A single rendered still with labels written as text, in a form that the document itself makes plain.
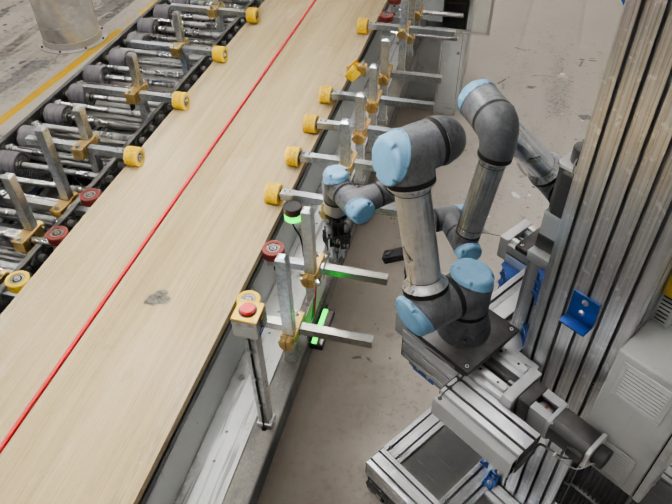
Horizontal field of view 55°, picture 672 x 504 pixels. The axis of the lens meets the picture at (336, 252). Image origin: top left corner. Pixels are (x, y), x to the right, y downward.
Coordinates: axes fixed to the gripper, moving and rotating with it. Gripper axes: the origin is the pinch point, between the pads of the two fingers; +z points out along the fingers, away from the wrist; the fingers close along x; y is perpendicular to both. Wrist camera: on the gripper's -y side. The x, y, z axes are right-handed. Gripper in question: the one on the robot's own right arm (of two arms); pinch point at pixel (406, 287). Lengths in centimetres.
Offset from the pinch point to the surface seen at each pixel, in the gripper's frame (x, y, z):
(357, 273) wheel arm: -0.9, -17.3, -3.4
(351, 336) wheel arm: -25.5, -13.5, 0.3
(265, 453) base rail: -65, -30, 13
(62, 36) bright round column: 279, -333, 70
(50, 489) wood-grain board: -98, -74, -7
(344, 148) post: 44, -33, -23
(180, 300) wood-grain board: -30, -70, -7
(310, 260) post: -5.6, -32.5, -10.7
